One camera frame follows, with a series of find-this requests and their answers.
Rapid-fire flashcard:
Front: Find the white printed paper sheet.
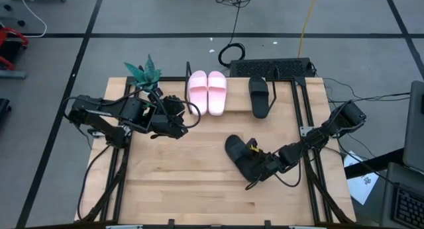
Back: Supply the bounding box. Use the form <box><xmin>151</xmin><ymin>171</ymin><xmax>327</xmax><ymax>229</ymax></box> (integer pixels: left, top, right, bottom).
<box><xmin>343</xmin><ymin>151</ymin><xmax>380</xmax><ymax>206</ymax></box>

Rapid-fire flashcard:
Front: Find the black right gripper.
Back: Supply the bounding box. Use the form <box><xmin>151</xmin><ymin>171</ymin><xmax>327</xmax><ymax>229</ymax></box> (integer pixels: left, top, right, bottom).
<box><xmin>244</xmin><ymin>138</ymin><xmax>286</xmax><ymax>191</ymax></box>

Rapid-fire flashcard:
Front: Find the grey laptop lid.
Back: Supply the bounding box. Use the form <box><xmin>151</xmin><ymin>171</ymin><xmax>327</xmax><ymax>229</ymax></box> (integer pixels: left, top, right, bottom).
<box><xmin>402</xmin><ymin>79</ymin><xmax>424</xmax><ymax>175</ymax></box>

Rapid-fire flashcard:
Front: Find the grey metal base bar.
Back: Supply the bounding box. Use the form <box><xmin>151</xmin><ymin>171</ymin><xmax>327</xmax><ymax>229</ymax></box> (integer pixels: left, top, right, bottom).
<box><xmin>0</xmin><ymin>69</ymin><xmax>27</xmax><ymax>79</ymax></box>

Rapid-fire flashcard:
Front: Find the black rubber slide sandal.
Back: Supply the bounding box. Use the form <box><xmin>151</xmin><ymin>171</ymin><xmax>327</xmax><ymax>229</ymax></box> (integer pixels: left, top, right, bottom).
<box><xmin>224</xmin><ymin>134</ymin><xmax>266</xmax><ymax>183</ymax></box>
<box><xmin>248</xmin><ymin>75</ymin><xmax>270</xmax><ymax>120</ymax></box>

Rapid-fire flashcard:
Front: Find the red and black cart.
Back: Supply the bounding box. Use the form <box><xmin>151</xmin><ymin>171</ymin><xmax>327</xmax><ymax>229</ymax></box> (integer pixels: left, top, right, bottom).
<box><xmin>0</xmin><ymin>26</ymin><xmax>29</xmax><ymax>71</ymax></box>

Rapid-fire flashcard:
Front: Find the wooden shelf with black legs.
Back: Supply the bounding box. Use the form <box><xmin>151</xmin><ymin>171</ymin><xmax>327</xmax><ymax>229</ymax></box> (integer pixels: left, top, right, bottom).
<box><xmin>184</xmin><ymin>62</ymin><xmax>278</xmax><ymax>116</ymax></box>

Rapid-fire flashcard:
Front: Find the teal artificial plant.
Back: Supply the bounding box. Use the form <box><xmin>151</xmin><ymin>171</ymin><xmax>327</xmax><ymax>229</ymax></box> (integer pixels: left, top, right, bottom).
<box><xmin>124</xmin><ymin>54</ymin><xmax>163</xmax><ymax>91</ymax></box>

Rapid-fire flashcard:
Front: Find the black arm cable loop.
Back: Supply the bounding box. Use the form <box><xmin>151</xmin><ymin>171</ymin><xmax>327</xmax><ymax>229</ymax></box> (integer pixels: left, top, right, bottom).
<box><xmin>274</xmin><ymin>146</ymin><xmax>304</xmax><ymax>189</ymax></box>

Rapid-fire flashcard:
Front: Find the yellow floor cable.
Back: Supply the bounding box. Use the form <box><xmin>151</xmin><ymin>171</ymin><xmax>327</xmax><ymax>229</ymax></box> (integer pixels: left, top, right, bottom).
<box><xmin>297</xmin><ymin>0</ymin><xmax>321</xmax><ymax>59</ymax></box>

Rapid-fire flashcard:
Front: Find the grey laptop with black keyboard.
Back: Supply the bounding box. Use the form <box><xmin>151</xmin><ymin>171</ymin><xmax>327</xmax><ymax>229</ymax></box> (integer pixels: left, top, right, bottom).
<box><xmin>380</xmin><ymin>161</ymin><xmax>424</xmax><ymax>229</ymax></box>

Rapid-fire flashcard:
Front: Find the white floor cable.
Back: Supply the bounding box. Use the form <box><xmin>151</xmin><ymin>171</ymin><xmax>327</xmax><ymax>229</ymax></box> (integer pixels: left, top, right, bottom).
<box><xmin>16</xmin><ymin>0</ymin><xmax>48</xmax><ymax>38</ymax></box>

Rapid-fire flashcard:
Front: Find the black aluminium table frame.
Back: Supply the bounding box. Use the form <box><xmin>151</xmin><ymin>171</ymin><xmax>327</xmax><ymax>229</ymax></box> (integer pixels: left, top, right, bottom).
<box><xmin>78</xmin><ymin>75</ymin><xmax>355</xmax><ymax>225</ymax></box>

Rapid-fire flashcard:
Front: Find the black coiled floor cable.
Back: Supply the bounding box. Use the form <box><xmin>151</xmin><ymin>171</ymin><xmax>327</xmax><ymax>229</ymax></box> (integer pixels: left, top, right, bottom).
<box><xmin>217</xmin><ymin>0</ymin><xmax>246</xmax><ymax>68</ymax></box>

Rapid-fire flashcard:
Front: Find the black chair base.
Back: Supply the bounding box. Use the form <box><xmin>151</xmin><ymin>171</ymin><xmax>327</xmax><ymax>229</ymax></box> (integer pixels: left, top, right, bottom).
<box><xmin>0</xmin><ymin>98</ymin><xmax>12</xmax><ymax>121</ymax></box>

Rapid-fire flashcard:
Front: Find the black perforated metal box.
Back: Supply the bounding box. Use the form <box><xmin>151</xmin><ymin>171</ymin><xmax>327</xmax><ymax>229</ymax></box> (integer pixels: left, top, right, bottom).
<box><xmin>229</xmin><ymin>58</ymin><xmax>315</xmax><ymax>80</ymax></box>

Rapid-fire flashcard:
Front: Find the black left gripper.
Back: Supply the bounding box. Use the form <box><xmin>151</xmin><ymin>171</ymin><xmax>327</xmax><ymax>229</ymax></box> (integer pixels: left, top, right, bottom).
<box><xmin>150</xmin><ymin>95</ymin><xmax>189</xmax><ymax>140</ymax></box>

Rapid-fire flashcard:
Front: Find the pink rubber slide sandal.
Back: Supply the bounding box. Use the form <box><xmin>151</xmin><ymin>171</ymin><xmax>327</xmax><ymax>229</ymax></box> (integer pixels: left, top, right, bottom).
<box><xmin>207</xmin><ymin>71</ymin><xmax>228</xmax><ymax>117</ymax></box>
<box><xmin>187</xmin><ymin>70</ymin><xmax>209</xmax><ymax>116</ymax></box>

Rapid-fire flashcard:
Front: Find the black desk beam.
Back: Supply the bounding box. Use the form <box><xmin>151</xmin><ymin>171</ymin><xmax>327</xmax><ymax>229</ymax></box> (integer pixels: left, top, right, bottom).
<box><xmin>344</xmin><ymin>148</ymin><xmax>405</xmax><ymax>179</ymax></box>

